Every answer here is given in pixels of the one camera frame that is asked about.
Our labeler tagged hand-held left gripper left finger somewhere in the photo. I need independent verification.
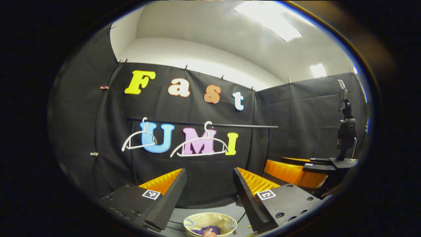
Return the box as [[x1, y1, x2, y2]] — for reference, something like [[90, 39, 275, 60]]
[[99, 169, 187, 231]]

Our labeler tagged black clothes rail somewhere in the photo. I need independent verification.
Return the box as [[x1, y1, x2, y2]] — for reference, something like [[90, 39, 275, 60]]
[[127, 118, 279, 129]]

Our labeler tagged purple corduroy jacket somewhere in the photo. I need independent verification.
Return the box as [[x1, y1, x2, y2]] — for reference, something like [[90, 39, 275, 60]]
[[191, 225, 221, 236]]

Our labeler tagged beige laundry hamper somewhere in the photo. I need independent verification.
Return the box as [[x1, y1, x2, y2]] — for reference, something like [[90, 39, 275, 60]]
[[183, 212, 238, 237]]

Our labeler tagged white plastic hanger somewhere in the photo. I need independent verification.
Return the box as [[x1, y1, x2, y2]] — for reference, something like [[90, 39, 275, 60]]
[[170, 121, 229, 158], [121, 118, 158, 152]]

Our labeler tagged large ceiling light panel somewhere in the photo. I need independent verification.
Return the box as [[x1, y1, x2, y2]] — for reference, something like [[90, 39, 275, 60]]
[[234, 1, 303, 42]]

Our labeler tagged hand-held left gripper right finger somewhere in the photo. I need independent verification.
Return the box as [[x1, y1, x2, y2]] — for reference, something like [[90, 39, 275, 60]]
[[234, 167, 321, 232]]

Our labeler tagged small ceiling light panel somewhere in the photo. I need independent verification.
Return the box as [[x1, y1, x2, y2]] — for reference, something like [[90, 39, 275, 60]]
[[309, 63, 328, 78]]

